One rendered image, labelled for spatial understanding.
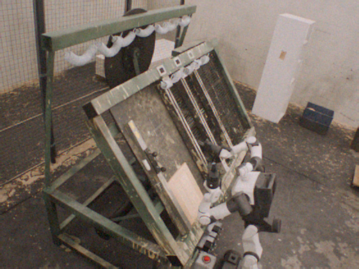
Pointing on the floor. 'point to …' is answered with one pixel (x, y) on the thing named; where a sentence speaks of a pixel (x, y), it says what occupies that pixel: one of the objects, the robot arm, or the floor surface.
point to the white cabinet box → (282, 66)
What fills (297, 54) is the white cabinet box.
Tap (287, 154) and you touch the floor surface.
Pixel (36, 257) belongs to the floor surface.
